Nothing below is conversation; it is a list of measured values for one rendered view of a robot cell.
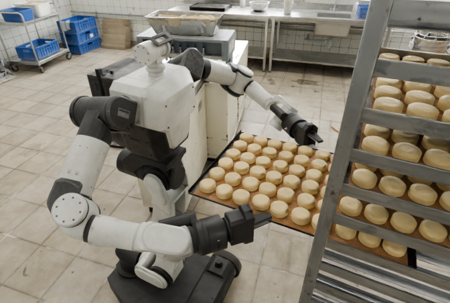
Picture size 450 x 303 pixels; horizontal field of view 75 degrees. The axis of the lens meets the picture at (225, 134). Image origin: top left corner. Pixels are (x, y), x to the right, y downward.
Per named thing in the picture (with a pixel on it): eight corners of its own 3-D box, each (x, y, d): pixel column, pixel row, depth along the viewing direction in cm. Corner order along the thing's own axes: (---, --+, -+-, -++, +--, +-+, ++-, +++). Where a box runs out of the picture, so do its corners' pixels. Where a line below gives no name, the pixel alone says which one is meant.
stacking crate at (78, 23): (80, 25, 604) (77, 15, 594) (96, 26, 596) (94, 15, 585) (59, 32, 556) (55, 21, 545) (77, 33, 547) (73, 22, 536)
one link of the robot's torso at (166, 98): (92, 160, 109) (63, 67, 90) (148, 118, 135) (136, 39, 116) (158, 184, 99) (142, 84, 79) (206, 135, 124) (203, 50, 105)
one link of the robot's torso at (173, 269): (146, 283, 161) (139, 228, 133) (167, 254, 176) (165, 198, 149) (169, 297, 156) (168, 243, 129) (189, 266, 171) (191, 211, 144)
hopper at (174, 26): (161, 27, 252) (159, 9, 244) (225, 29, 243) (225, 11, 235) (146, 35, 228) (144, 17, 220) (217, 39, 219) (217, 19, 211)
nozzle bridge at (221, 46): (157, 64, 273) (153, 26, 255) (234, 69, 261) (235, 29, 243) (142, 78, 246) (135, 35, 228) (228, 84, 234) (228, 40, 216)
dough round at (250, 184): (244, 179, 94) (244, 175, 93) (259, 182, 93) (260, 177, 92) (241, 190, 90) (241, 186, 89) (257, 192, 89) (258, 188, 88)
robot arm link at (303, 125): (296, 155, 113) (281, 139, 123) (318, 150, 116) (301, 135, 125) (300, 127, 106) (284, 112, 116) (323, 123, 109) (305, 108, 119)
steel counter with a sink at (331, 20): (172, 62, 529) (164, -14, 464) (187, 51, 586) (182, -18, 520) (378, 84, 444) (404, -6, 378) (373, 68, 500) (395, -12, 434)
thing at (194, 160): (174, 160, 289) (163, 72, 241) (208, 164, 283) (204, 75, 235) (144, 214, 230) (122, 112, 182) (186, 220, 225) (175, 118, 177)
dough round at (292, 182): (281, 179, 94) (282, 174, 93) (296, 178, 94) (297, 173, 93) (285, 190, 90) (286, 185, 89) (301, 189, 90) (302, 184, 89)
